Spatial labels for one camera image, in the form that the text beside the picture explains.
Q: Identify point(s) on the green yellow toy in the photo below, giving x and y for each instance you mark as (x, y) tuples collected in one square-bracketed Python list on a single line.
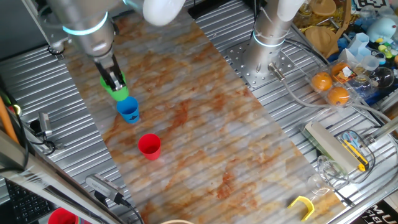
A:
[(385, 50)]

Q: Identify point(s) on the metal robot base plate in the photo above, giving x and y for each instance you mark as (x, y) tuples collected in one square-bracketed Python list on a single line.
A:
[(236, 56)]

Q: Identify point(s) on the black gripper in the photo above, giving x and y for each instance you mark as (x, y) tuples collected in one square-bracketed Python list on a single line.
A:
[(107, 67)]

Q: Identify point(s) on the black printed sign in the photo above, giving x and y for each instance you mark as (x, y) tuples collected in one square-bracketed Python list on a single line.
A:
[(382, 214)]

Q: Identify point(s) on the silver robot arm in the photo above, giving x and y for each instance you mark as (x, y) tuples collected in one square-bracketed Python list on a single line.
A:
[(90, 34)]

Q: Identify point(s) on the round glass flask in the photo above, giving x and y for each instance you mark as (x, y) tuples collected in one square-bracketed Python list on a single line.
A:
[(384, 77)]

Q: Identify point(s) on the red cup with coloured stack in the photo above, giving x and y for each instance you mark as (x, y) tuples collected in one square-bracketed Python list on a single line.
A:
[(62, 216)]

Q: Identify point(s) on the black keyboard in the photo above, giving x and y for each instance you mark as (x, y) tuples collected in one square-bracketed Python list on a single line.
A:
[(25, 205)]

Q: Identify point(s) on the yellow utility knife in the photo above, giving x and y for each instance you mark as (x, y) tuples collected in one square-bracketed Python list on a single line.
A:
[(357, 157)]

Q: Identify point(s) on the orange pole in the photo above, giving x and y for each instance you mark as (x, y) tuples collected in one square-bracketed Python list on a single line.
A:
[(5, 119)]

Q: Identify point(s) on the aluminium frame beam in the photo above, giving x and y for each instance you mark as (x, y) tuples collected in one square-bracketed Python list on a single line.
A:
[(31, 174)]

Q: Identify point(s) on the green plastic cup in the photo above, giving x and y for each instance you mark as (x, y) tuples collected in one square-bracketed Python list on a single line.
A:
[(119, 95)]

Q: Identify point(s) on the light blue plush toy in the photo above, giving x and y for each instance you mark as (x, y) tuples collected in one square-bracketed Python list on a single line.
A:
[(382, 29)]

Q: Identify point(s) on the marble pattern mat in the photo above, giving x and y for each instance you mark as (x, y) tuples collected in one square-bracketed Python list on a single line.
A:
[(202, 140)]

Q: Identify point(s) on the blue scissors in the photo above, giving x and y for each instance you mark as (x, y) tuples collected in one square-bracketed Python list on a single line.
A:
[(349, 137)]

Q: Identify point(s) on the clear drinking glass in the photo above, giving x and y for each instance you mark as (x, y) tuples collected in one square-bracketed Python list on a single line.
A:
[(332, 174)]

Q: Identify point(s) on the clear measuring cup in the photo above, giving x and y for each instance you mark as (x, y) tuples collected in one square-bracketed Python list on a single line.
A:
[(370, 63)]

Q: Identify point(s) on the small silver camera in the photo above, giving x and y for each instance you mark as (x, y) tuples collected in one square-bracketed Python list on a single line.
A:
[(45, 124)]

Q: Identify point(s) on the aluminium profile bar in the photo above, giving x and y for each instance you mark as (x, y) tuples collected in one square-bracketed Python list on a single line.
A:
[(385, 129)]

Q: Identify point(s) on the red plastic cup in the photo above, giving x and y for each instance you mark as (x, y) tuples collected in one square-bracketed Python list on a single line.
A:
[(150, 147)]

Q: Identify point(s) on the glass jar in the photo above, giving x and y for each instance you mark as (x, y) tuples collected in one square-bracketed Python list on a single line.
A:
[(303, 14)]

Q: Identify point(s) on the yellow U-shaped bracket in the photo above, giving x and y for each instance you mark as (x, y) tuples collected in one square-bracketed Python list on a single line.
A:
[(306, 202)]

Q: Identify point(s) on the pale hexagonal box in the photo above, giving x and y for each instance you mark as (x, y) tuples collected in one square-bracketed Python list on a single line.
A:
[(358, 43)]

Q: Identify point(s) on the beige long box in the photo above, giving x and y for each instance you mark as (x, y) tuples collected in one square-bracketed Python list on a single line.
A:
[(329, 144)]

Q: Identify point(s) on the beige bowl rim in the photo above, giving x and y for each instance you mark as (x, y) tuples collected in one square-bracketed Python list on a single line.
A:
[(177, 221)]

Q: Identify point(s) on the large silver camera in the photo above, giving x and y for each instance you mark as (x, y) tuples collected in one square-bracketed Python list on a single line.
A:
[(101, 185)]

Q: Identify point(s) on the wooden stand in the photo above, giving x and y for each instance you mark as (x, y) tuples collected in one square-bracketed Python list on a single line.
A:
[(321, 37)]

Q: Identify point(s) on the clear plastic tub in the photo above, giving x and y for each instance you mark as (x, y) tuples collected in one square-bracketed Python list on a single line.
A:
[(368, 146)]

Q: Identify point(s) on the orange fruit pair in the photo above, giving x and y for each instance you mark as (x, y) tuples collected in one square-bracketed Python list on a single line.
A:
[(325, 95)]

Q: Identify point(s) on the black white marker board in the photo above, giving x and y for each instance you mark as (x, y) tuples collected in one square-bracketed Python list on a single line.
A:
[(371, 3)]

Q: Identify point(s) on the metal pole stand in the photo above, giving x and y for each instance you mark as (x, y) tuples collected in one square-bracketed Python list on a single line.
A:
[(56, 49)]

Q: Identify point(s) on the blue plastic cup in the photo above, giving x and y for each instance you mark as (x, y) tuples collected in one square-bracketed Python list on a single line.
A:
[(128, 113)]

